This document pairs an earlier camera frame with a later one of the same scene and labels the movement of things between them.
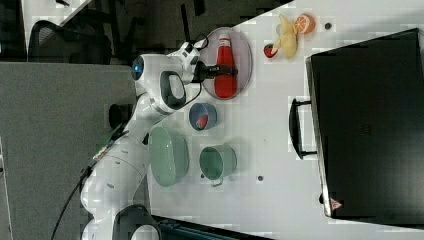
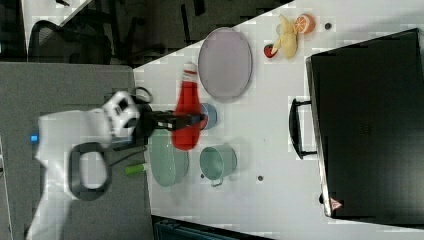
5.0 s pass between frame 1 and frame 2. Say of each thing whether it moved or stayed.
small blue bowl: stayed
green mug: stayed
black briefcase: stayed
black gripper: moved
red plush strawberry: stayed
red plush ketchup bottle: moved
